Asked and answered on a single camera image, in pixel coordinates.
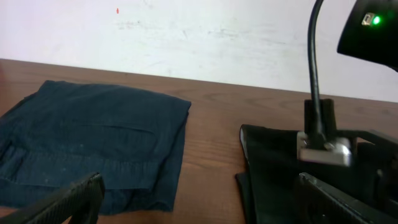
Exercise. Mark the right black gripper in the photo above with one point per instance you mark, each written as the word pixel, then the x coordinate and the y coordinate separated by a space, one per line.
pixel 371 147

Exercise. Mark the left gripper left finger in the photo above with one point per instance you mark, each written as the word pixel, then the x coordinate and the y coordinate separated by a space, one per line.
pixel 79 203

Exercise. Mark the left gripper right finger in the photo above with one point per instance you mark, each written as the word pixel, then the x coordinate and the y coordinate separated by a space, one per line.
pixel 319 202

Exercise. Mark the black shorts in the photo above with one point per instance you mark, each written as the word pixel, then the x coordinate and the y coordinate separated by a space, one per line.
pixel 267 185

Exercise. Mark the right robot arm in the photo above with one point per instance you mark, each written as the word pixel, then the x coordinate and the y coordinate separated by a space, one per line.
pixel 369 34

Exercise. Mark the folded navy blue garment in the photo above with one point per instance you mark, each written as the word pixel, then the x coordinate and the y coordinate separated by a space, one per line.
pixel 134 138

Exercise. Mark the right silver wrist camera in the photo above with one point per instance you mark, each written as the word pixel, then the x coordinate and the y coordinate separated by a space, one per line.
pixel 337 152

